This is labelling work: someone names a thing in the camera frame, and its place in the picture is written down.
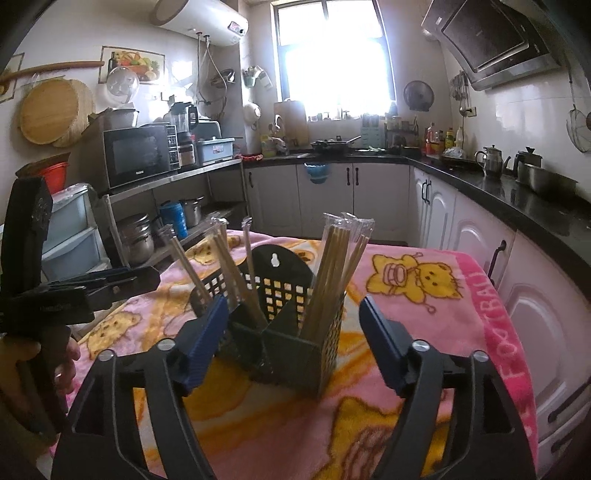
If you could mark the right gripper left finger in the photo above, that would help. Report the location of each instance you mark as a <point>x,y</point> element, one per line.
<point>101,438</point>

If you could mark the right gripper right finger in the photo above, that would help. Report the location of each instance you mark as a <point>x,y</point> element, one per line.
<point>486,439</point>

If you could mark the chopsticks pair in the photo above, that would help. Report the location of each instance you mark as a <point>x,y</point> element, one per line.
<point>225,239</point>
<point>246,223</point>
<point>167,235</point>
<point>246,296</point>

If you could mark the black plastic utensil basket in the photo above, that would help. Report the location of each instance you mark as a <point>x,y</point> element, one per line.
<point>278,354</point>

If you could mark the chopsticks bundle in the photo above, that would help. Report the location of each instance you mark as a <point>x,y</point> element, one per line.
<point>344,240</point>

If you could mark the person's left hand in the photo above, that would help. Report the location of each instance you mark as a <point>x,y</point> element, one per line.
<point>65,372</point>

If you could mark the plastic drawer unit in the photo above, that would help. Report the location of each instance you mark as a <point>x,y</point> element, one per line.
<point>73,245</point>

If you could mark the stacked steel pots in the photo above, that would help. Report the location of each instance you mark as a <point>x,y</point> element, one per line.
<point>136,238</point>

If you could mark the red plastic bucket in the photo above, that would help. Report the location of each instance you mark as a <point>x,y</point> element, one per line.
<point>53,169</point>

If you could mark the metal storage shelf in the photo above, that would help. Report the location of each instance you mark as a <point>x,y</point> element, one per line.
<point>218,188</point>

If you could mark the pink cartoon fleece blanket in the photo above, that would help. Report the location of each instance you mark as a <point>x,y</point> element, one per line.
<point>338,360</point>

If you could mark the white lower cabinets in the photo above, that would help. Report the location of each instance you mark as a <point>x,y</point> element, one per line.
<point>536,251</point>

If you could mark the blue plastic canister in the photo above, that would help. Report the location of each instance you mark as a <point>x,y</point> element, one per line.
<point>171,213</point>

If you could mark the black microwave oven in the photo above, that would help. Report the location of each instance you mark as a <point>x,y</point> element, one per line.
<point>111,159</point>

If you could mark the steel pot on shelf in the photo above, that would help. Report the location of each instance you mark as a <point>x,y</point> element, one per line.
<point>192,211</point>

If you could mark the round wooden cutting board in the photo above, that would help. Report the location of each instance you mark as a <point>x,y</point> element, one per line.
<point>55,112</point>

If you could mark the grey plastic container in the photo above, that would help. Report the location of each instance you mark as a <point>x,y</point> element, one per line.
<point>214,150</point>

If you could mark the blender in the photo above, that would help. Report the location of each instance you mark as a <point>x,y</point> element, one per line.
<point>184,117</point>

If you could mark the steel basin on counter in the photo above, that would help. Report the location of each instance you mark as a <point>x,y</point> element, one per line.
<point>544,182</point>

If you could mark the steel kettle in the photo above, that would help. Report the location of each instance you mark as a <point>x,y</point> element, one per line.
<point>492,161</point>

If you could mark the blue hanging basket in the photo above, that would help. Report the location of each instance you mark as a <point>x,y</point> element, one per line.
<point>318,173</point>

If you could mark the hanging mesh strainer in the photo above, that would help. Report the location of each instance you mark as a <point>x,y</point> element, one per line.
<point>576,123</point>

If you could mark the black frying pan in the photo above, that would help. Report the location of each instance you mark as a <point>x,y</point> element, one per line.
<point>335,146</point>

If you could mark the white water heater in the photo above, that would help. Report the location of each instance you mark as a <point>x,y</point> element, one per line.
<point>222,25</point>

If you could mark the black range hood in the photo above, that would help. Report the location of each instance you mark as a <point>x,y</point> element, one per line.
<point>494,43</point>

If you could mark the fruit wall picture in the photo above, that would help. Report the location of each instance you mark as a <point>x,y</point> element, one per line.
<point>148,66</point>

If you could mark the small wall fan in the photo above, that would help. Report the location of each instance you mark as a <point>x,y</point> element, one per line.
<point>419,96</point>

